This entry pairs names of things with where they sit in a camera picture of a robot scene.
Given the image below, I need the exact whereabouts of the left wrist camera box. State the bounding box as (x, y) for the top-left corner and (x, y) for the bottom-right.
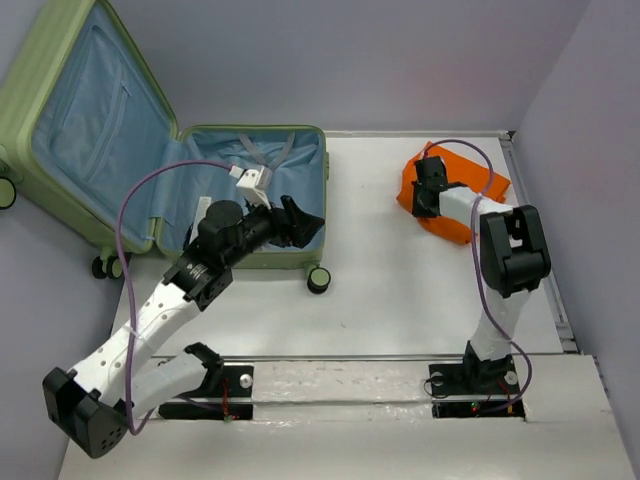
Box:
(236, 166), (272, 208)

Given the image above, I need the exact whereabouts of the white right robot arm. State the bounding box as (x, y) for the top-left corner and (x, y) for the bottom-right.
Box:
(412, 157), (551, 399)

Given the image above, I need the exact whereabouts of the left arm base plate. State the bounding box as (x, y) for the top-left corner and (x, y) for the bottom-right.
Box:
(156, 364), (254, 422)

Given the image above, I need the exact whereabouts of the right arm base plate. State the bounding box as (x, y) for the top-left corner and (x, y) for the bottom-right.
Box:
(423, 362), (526, 419)

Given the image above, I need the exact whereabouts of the orange cloth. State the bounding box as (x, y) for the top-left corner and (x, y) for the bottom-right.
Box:
(396, 142), (490, 245)

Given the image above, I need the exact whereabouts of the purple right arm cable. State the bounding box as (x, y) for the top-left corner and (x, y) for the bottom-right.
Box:
(422, 139), (533, 415)

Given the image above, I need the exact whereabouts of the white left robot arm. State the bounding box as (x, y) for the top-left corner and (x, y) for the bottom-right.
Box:
(42, 195), (325, 459)

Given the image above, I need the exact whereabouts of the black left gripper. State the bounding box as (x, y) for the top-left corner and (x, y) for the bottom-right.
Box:
(225, 191), (325, 268)

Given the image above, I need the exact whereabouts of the green hard-shell suitcase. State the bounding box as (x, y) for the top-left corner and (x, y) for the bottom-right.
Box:
(1, 1), (329, 279)

